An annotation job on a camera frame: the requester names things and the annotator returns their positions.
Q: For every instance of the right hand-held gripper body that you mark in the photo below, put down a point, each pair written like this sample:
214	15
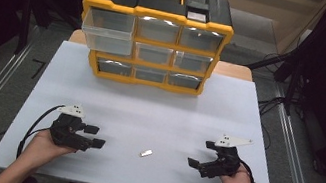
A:
222	164

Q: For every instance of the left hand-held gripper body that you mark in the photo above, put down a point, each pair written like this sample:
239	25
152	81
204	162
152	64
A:
67	134

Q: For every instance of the person's left hand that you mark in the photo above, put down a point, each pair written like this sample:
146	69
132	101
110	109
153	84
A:
41	147

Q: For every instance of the small silver metal piece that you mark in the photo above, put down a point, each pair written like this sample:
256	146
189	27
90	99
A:
145	153

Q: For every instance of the white table cover sheet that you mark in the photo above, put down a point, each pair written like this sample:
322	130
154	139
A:
146	115

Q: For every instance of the clear plastic drawer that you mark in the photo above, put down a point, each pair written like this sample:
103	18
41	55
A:
107	32

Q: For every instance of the black metal stand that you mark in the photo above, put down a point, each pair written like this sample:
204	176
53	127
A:
24	23
293	80

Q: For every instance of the grid of clear drawers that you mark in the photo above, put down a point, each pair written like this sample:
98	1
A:
158	30

